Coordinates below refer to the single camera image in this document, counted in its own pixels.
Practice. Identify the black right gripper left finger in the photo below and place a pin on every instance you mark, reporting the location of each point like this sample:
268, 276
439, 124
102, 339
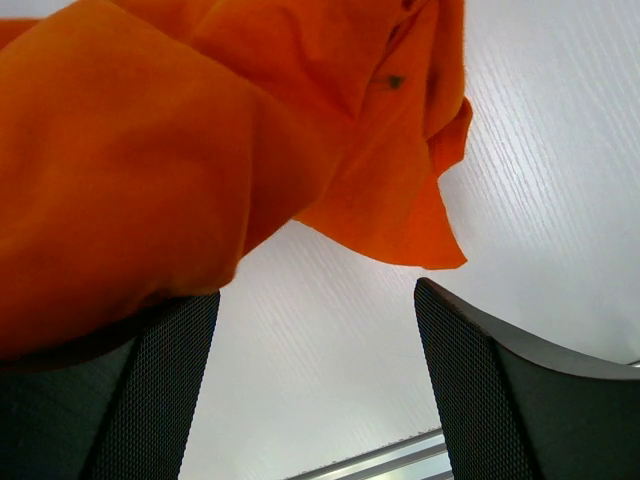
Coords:
115, 404

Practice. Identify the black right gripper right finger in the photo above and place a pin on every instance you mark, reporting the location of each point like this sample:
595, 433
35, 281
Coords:
515, 406

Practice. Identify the orange t shirt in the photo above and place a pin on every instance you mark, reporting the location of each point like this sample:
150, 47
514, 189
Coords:
148, 146

